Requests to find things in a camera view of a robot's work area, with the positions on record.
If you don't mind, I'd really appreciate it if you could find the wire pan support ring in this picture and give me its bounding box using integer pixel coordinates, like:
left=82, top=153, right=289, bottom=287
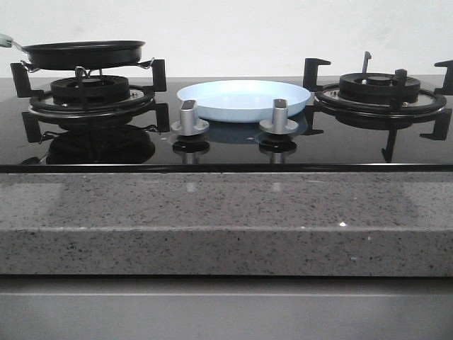
left=20, top=57, right=156, bottom=78

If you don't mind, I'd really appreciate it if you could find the silver stove knob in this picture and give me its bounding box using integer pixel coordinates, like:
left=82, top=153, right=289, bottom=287
left=171, top=100, right=210, bottom=137
left=259, top=98, right=299, bottom=135

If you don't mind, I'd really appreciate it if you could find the black right pot grate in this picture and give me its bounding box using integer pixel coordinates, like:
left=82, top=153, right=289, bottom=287
left=303, top=55, right=452, bottom=121

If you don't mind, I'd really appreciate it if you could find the light blue plate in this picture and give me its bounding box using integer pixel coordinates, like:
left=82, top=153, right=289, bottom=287
left=177, top=80, right=311, bottom=123

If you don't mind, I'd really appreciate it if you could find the black pot grate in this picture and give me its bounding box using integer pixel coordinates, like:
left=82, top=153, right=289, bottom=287
left=11, top=59, right=167, bottom=120
left=303, top=55, right=452, bottom=121

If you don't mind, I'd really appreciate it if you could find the silver left stove knob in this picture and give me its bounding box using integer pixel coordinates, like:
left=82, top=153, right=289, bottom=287
left=171, top=100, right=210, bottom=137

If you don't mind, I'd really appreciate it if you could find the black right gas burner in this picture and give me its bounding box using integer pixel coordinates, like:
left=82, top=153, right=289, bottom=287
left=338, top=69, right=400, bottom=105

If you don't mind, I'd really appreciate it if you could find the black left gas burner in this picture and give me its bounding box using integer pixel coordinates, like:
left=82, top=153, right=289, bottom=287
left=50, top=75, right=130, bottom=106

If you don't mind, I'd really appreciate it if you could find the black gas burner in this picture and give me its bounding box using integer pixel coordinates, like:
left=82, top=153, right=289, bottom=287
left=50, top=75, right=130, bottom=106
left=338, top=69, right=400, bottom=105

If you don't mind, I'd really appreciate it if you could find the black frying pan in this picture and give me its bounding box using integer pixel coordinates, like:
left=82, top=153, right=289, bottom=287
left=1, top=34, right=145, bottom=70

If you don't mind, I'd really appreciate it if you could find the silver right stove knob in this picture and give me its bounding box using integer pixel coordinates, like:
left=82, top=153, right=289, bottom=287
left=259, top=98, right=299, bottom=135

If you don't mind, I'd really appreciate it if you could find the black glass cooktop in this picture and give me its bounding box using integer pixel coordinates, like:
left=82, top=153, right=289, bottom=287
left=1, top=78, right=452, bottom=173

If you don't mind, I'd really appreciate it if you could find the black left pot grate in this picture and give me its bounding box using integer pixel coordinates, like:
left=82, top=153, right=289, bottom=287
left=11, top=59, right=167, bottom=120

